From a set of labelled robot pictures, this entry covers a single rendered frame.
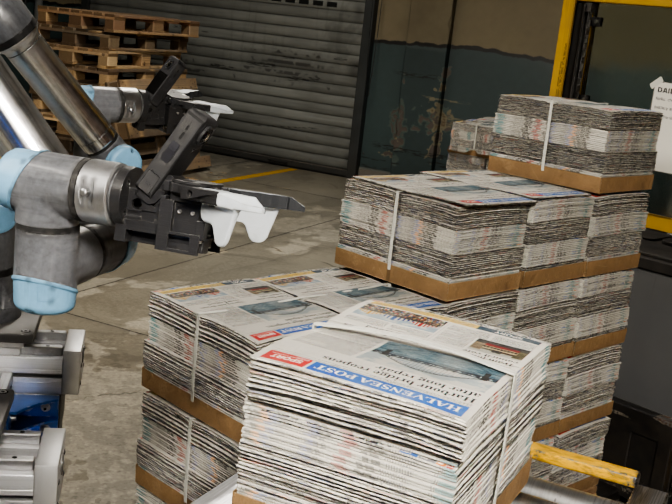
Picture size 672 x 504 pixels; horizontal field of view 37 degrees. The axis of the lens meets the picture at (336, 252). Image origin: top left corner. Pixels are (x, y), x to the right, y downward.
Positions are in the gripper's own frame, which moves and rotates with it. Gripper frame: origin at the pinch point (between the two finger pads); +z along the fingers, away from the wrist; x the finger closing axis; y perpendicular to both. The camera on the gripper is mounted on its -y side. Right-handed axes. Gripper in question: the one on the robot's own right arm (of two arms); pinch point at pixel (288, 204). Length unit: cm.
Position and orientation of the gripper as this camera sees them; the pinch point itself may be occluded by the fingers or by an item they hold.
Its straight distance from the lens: 112.2
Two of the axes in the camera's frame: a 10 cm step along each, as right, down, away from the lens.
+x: -2.5, 0.5, -9.7
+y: -1.4, 9.9, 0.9
